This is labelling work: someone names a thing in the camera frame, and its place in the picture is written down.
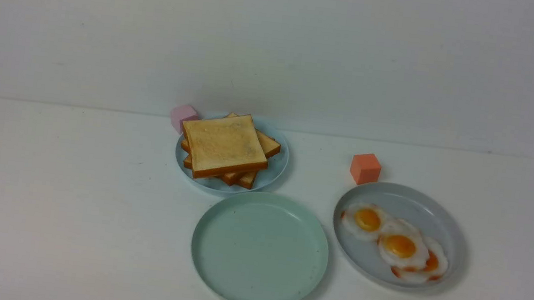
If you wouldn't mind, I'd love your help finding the light blue bread plate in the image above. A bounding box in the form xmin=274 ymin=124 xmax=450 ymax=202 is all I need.
xmin=175 ymin=115 xmax=290 ymax=198

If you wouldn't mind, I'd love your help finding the fried egg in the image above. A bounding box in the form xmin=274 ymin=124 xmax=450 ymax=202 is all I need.
xmin=340 ymin=202 xmax=393 ymax=242
xmin=390 ymin=236 xmax=449 ymax=284
xmin=377 ymin=218 xmax=430 ymax=272

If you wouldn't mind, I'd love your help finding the grey egg plate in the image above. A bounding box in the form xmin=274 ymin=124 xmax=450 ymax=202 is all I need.
xmin=333 ymin=182 xmax=468 ymax=295

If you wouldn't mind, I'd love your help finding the mint green centre plate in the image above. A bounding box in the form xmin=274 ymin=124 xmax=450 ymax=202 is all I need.
xmin=190 ymin=192 xmax=329 ymax=300

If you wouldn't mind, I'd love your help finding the pink cube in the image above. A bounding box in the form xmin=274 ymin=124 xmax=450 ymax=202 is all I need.
xmin=170 ymin=104 xmax=200 ymax=134

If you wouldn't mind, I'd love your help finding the orange cube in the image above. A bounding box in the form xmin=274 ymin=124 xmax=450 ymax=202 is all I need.
xmin=350 ymin=153 xmax=382 ymax=185

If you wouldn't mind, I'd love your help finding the toast slice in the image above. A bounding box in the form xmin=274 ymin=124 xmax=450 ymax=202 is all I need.
xmin=219 ymin=171 xmax=258 ymax=190
xmin=179 ymin=113 xmax=281 ymax=178
xmin=182 ymin=114 xmax=268 ymax=179

